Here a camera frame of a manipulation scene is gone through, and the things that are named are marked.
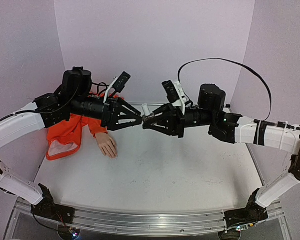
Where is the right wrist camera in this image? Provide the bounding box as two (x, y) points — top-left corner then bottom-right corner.
(162, 80), (188, 114)

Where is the black camera cable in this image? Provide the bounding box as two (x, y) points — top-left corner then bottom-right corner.
(89, 81), (116, 97)
(177, 57), (273, 121)

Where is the orange hoodie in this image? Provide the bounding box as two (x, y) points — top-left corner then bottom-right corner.
(45, 114), (109, 161)

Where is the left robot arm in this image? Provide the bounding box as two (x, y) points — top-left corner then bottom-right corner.
(0, 67), (142, 219)

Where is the black right camera cable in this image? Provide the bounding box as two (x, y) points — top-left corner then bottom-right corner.
(177, 57), (273, 121)

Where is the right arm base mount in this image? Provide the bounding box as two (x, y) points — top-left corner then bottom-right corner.
(223, 188), (268, 229)

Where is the black left camera cable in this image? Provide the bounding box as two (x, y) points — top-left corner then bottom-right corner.
(89, 81), (116, 97)

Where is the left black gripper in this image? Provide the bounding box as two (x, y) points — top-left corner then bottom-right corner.
(70, 94), (145, 131)

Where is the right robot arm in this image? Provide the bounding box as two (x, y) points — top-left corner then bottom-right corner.
(141, 81), (300, 209)

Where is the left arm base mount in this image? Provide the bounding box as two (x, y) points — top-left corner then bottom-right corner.
(31, 183), (75, 225)

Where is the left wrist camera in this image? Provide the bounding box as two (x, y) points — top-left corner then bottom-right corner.
(103, 71), (131, 104)

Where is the nail polish bottle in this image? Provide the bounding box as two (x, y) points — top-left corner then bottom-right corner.
(142, 112), (156, 122)

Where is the aluminium front rail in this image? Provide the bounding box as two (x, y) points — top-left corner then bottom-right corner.
(5, 198), (292, 240)

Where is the mannequin hand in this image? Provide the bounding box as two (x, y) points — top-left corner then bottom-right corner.
(95, 132), (118, 159)

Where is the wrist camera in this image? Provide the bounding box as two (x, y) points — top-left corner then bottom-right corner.
(103, 71), (131, 104)
(162, 80), (188, 114)

